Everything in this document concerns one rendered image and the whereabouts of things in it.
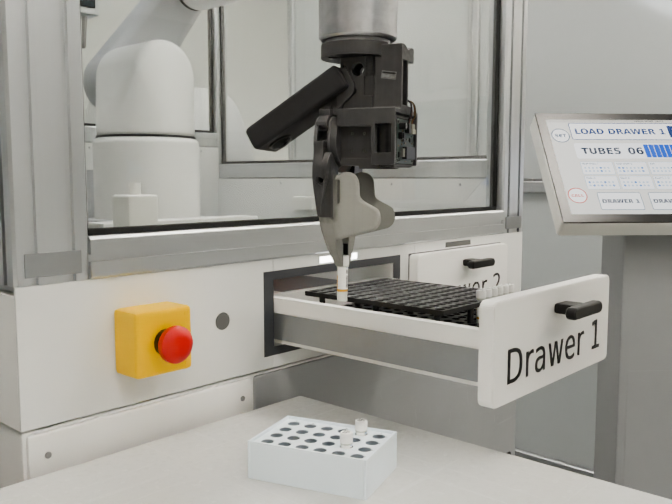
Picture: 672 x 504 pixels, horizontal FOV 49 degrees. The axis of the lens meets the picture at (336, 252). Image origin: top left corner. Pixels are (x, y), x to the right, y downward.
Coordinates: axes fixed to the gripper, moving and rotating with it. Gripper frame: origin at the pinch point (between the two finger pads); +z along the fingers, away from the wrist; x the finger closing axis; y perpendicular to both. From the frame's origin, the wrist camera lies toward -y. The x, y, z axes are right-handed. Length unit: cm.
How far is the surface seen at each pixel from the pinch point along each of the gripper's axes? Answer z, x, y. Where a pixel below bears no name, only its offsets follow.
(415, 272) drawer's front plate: 7.9, 45.5, -5.3
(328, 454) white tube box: 18.0, -7.3, 2.5
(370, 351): 13.0, 12.3, -0.7
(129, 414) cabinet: 19.1, -3.0, -23.5
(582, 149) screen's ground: -14, 103, 15
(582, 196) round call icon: -4, 94, 16
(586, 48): -51, 196, 8
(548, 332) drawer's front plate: 9.7, 16.4, 19.0
